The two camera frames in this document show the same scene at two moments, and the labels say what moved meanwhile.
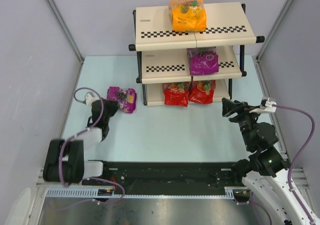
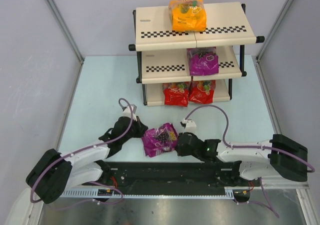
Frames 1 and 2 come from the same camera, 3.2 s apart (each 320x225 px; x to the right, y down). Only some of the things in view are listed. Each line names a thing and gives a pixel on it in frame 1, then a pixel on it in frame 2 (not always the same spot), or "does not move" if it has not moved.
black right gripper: [236, 110] to [181, 145]
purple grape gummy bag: [204, 60] does not move
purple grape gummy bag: [126, 98] to [157, 141]
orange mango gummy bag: [188, 15] does not move
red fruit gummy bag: [176, 93] does not move
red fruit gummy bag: [202, 91] does not move
